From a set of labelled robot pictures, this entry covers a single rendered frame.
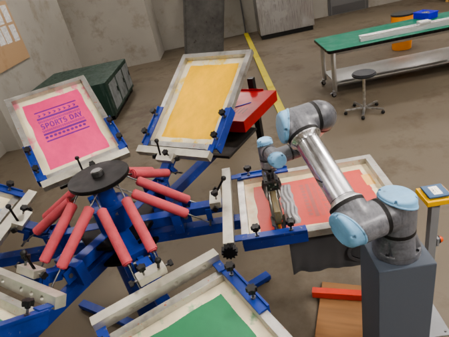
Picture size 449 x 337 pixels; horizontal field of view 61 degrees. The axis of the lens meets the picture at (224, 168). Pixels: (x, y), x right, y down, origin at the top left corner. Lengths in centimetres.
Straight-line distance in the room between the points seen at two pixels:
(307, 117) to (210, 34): 413
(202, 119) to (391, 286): 163
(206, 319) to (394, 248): 74
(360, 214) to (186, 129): 161
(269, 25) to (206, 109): 804
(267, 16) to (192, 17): 531
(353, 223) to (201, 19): 447
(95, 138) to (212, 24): 300
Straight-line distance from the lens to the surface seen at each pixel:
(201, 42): 539
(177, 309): 166
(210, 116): 252
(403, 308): 149
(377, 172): 219
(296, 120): 135
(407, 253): 134
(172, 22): 1184
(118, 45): 1099
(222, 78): 269
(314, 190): 213
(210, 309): 161
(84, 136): 285
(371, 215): 121
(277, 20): 1052
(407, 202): 124
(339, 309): 275
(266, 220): 195
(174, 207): 195
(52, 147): 285
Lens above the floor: 215
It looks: 29 degrees down
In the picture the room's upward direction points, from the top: 13 degrees counter-clockwise
